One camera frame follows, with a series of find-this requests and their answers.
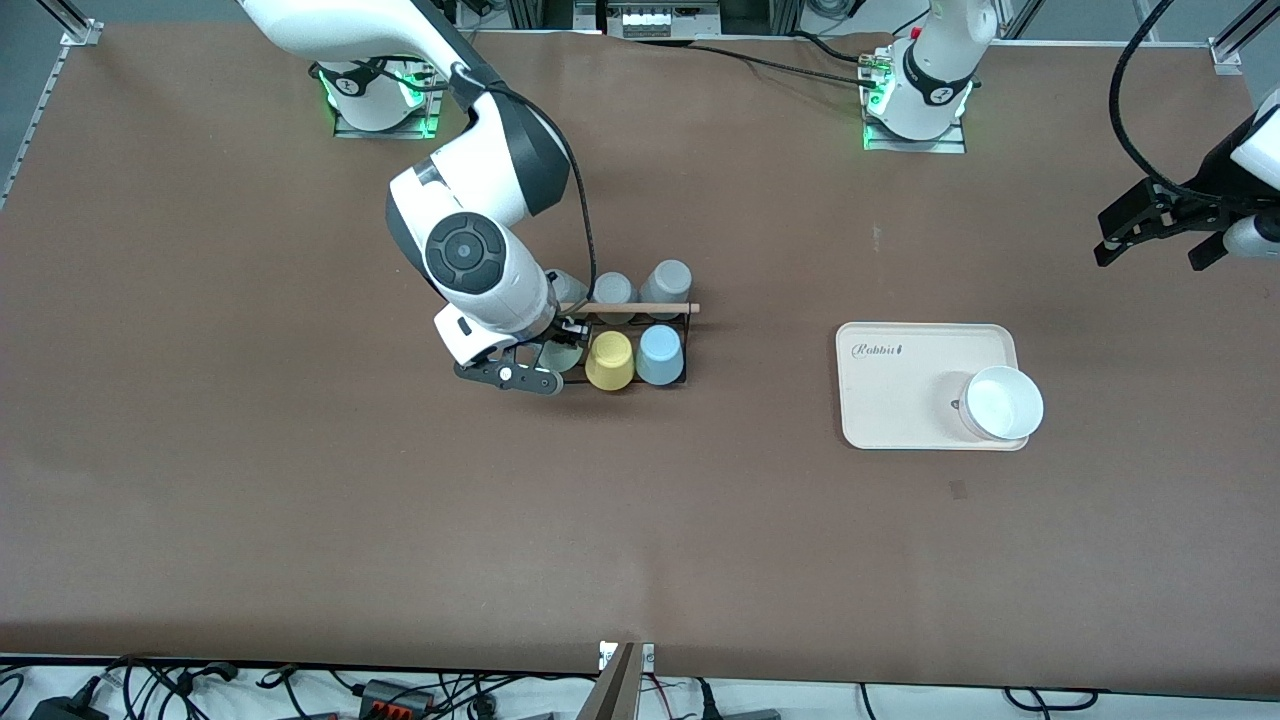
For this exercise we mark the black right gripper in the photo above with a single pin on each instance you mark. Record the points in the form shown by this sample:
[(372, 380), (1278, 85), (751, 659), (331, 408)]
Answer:
[(572, 331)]

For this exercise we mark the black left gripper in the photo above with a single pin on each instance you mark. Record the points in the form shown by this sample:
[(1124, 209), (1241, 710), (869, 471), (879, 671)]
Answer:
[(1206, 197)]

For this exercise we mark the mint green cup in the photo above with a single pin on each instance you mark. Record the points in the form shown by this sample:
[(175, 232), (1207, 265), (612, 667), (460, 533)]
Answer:
[(562, 358)]

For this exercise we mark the light blue cup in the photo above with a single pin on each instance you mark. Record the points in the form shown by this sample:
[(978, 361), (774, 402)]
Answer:
[(660, 356)]

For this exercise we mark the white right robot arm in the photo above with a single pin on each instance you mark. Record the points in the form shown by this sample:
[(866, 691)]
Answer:
[(470, 250)]

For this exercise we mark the grey cup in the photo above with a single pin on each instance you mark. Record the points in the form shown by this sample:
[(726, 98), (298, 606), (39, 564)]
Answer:
[(568, 287), (612, 288), (668, 282)]

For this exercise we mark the yellow cup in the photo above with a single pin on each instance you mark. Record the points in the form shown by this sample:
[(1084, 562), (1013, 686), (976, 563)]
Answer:
[(610, 362)]

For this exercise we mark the white bowl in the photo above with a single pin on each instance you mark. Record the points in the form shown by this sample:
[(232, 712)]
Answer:
[(1002, 403)]

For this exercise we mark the beige rabbit tray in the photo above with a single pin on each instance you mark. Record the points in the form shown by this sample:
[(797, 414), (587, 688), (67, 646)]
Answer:
[(900, 385)]

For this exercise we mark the white power strip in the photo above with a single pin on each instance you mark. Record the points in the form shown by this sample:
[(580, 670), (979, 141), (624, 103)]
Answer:
[(650, 20)]

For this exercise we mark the black box with red terminals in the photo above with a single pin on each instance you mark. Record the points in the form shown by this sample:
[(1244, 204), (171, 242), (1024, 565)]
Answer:
[(395, 700)]

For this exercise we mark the black power adapter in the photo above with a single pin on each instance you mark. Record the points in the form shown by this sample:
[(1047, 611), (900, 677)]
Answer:
[(65, 710)]

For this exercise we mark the metal table corner bracket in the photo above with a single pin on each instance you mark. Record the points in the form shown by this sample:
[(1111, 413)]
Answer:
[(1228, 55), (80, 33)]

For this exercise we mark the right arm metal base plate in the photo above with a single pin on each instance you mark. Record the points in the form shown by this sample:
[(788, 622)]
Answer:
[(385, 133)]

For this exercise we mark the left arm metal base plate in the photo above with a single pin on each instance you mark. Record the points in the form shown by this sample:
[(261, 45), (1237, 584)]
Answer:
[(915, 147)]

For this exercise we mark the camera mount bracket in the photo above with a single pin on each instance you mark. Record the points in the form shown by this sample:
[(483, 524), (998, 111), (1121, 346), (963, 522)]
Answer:
[(615, 690)]

